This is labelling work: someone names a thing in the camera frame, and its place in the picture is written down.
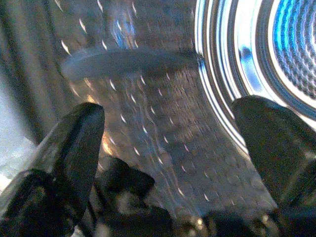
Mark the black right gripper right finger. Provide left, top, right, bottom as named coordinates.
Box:
left=231, top=95, right=316, bottom=210

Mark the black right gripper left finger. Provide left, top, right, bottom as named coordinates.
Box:
left=0, top=102, right=106, bottom=237

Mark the dark navy garment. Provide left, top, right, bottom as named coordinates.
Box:
left=92, top=157, right=175, bottom=237

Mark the stainless steel washer drum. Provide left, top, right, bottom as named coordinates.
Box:
left=0, top=0, right=316, bottom=237

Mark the grey drum lifter paddle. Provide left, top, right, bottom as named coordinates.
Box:
left=60, top=47, right=199, bottom=82

